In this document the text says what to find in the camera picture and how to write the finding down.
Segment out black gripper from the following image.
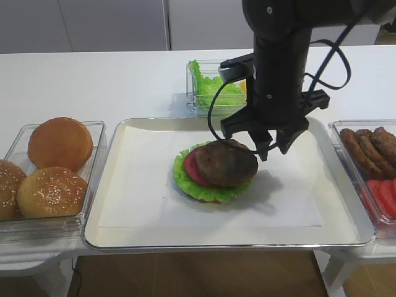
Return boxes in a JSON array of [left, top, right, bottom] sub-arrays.
[[221, 28, 330, 161]]

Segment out brown meat patty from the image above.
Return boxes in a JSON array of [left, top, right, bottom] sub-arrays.
[[356, 129, 395, 179], [340, 128, 384, 179], [194, 139, 258, 187], [371, 127, 395, 167]]

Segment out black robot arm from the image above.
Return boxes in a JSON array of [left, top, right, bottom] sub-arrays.
[[218, 1, 395, 160]]

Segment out yellow cheese slices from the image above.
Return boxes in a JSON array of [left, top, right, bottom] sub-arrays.
[[239, 80, 247, 94]]

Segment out green lettuce pile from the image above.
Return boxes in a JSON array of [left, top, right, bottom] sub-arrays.
[[187, 60, 246, 107]]

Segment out clear lettuce cheese container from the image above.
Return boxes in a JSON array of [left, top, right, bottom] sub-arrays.
[[186, 60, 246, 117]]

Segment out green lettuce leaf on burger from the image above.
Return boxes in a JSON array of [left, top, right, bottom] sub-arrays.
[[173, 142, 252, 204]]

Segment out red tomato slice on burger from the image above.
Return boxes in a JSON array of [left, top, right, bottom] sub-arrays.
[[183, 146, 217, 188]]

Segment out red tomato slice middle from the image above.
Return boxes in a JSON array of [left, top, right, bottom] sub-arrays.
[[379, 180, 395, 218]]

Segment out red tomato slice right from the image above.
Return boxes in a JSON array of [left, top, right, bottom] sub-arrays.
[[390, 179, 396, 200]]

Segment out red tomato slice left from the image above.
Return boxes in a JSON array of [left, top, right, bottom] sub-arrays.
[[367, 179, 390, 218]]

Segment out white paper sheet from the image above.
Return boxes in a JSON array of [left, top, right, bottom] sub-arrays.
[[100, 127, 322, 227]]

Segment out clear patty tomato container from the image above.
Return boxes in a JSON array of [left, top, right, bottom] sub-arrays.
[[329, 119, 395, 239]]

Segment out plain brown bun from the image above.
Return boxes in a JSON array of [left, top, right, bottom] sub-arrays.
[[28, 117, 93, 171]]

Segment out sesame bun front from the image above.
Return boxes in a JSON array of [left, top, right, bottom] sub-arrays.
[[17, 167, 87, 218]]

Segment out clear bun container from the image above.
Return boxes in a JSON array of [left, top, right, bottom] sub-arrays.
[[1, 121, 108, 242]]

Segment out sesame bun left edge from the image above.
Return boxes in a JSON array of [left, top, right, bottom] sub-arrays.
[[0, 160, 26, 221]]

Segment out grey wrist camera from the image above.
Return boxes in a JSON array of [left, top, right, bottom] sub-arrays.
[[218, 53, 254, 83]]

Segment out black cable under table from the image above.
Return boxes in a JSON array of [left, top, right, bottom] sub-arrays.
[[70, 256, 83, 297]]

